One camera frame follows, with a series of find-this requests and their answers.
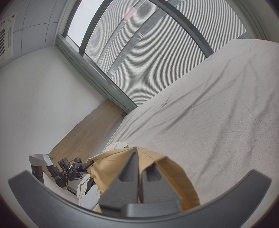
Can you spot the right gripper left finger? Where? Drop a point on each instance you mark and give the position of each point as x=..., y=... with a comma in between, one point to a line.
x=122, y=193

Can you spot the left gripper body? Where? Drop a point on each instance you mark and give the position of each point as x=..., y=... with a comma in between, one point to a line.
x=80, y=167

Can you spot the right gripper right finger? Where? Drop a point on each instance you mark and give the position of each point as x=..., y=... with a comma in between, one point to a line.
x=158, y=193

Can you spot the tan shorts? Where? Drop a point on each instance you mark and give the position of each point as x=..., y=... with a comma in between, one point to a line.
x=168, y=174

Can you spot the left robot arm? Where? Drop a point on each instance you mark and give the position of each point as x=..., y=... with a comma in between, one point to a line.
x=38, y=160

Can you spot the bed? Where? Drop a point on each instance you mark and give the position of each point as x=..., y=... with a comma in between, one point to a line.
x=201, y=103

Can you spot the white garment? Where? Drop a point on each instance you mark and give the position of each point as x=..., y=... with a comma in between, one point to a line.
x=113, y=146

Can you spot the blue-green curtain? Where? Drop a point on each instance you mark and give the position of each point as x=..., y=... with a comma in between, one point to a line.
x=92, y=72
x=253, y=11

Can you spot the window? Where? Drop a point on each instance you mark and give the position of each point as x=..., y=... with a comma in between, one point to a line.
x=153, y=44

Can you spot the white ceiling air conditioner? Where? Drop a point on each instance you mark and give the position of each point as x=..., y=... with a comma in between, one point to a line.
x=1, y=44

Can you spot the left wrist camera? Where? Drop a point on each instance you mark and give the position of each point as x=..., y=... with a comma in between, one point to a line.
x=77, y=160

